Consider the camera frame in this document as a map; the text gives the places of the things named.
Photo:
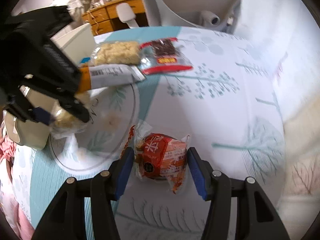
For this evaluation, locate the white plastic organizer tray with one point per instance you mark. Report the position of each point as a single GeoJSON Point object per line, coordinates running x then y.
{"type": "Point", "coordinates": [29, 133]}

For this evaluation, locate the rice crispy cake pack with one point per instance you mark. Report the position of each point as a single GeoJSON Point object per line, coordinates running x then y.
{"type": "Point", "coordinates": [118, 52]}

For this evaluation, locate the pink bed blanket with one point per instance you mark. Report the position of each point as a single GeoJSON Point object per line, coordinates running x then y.
{"type": "Point", "coordinates": [10, 207]}

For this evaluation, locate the wooden desk with drawers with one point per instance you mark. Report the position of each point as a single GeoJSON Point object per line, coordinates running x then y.
{"type": "Point", "coordinates": [104, 19]}

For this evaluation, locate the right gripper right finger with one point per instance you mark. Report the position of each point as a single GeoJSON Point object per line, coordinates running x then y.
{"type": "Point", "coordinates": [256, 217]}

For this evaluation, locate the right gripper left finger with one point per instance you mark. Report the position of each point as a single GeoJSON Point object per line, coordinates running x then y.
{"type": "Point", "coordinates": [64, 217]}

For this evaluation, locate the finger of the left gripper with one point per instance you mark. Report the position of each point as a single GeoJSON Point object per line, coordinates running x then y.
{"type": "Point", "coordinates": [23, 110]}
{"type": "Point", "coordinates": [65, 97]}

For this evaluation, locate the dark berry red packet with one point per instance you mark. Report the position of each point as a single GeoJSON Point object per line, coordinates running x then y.
{"type": "Point", "coordinates": [163, 56]}

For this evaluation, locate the red pastry packet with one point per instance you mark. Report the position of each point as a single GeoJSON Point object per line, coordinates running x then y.
{"type": "Point", "coordinates": [158, 157]}

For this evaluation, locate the orange grey snack bar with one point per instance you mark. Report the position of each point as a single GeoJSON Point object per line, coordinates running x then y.
{"type": "Point", "coordinates": [106, 75]}

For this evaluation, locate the grey mesh office chair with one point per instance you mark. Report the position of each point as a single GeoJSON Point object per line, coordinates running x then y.
{"type": "Point", "coordinates": [218, 15]}

